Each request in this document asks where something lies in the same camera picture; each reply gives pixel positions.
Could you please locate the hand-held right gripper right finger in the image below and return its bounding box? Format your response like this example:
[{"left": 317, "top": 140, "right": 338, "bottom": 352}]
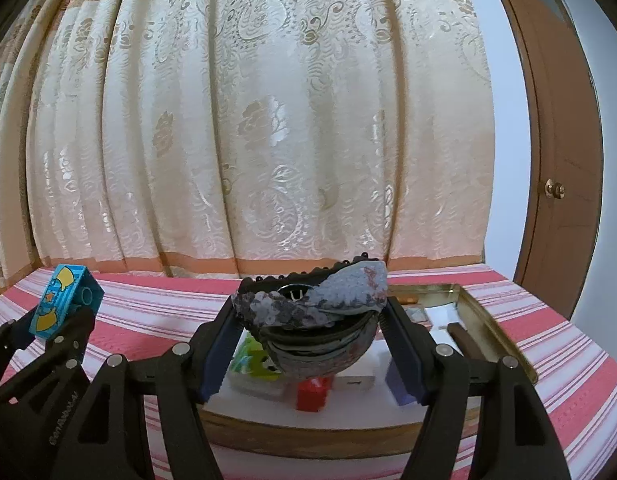
[{"left": 381, "top": 300, "right": 574, "bottom": 480}]

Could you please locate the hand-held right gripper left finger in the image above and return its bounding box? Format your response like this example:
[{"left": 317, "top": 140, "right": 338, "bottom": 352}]
[{"left": 71, "top": 305, "right": 242, "bottom": 480}]

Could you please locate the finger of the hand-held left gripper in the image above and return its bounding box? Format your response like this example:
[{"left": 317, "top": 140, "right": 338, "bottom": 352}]
[
  {"left": 0, "top": 312, "right": 40, "bottom": 361},
  {"left": 3, "top": 306, "right": 98, "bottom": 397}
]

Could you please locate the green printed small box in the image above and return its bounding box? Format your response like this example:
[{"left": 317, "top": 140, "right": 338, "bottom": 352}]
[{"left": 228, "top": 335, "right": 284, "bottom": 378}]

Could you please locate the blue printed toy block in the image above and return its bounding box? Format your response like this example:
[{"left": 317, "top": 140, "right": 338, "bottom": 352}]
[{"left": 28, "top": 264, "right": 105, "bottom": 340}]

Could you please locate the red toy brick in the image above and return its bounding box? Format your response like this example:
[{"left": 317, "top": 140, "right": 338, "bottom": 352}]
[{"left": 296, "top": 377, "right": 334, "bottom": 413}]

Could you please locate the golden tin box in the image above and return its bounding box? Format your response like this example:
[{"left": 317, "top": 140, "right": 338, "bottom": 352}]
[{"left": 201, "top": 282, "right": 539, "bottom": 458}]

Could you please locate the white paper liner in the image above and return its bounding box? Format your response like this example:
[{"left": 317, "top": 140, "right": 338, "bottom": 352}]
[{"left": 203, "top": 305, "right": 461, "bottom": 426}]

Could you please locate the pink striped blanket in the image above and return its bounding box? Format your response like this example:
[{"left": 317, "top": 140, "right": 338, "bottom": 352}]
[{"left": 0, "top": 265, "right": 617, "bottom": 480}]

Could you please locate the cream floral curtain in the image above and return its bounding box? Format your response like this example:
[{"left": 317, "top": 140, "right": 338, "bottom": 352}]
[{"left": 0, "top": 0, "right": 494, "bottom": 283}]

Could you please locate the brown wooden door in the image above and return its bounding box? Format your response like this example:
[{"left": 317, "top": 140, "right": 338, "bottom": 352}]
[{"left": 483, "top": 0, "right": 604, "bottom": 321}]

